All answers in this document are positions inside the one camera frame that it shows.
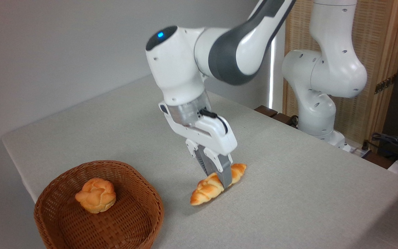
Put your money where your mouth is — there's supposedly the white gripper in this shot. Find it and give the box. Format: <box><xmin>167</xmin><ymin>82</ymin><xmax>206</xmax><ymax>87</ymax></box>
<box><xmin>158</xmin><ymin>102</ymin><xmax>238</xmax><ymax>189</ymax></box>

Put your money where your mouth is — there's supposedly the long braided bread loaf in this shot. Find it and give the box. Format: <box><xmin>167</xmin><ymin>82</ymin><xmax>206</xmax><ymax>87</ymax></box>
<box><xmin>190</xmin><ymin>163</ymin><xmax>247</xmax><ymax>206</ymax></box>

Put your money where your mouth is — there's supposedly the brown woven wicker basket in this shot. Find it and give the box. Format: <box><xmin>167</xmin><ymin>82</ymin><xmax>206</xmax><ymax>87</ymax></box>
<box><xmin>34</xmin><ymin>160</ymin><xmax>164</xmax><ymax>249</ymax></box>

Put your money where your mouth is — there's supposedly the round knotted bread roll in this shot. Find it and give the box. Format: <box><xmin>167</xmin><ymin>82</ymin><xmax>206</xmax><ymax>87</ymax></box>
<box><xmin>75</xmin><ymin>178</ymin><xmax>117</xmax><ymax>214</ymax></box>

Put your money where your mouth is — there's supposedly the dark brown wooden board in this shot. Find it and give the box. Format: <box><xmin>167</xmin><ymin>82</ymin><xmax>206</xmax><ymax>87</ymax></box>
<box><xmin>254</xmin><ymin>105</ymin><xmax>299</xmax><ymax>128</ymax></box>

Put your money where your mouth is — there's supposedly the grey tablecloth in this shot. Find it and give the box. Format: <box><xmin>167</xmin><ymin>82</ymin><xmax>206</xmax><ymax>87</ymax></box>
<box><xmin>1</xmin><ymin>74</ymin><xmax>398</xmax><ymax>249</ymax></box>

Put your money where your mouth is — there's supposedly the white power strip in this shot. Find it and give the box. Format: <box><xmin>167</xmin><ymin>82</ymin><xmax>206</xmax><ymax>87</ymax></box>
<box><xmin>350</xmin><ymin>147</ymin><xmax>371</xmax><ymax>157</ymax></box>

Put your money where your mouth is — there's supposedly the metal screen hinge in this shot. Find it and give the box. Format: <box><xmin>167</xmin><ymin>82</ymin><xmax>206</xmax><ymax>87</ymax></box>
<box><xmin>375</xmin><ymin>74</ymin><xmax>397</xmax><ymax>94</ymax></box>

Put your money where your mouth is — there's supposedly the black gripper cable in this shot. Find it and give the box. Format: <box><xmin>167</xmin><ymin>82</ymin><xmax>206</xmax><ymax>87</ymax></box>
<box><xmin>199</xmin><ymin>109</ymin><xmax>229</xmax><ymax>135</ymax></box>

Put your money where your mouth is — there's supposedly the black cable bundle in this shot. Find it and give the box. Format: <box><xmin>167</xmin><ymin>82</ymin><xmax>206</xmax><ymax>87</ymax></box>
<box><xmin>371</xmin><ymin>132</ymin><xmax>398</xmax><ymax>163</ymax></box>

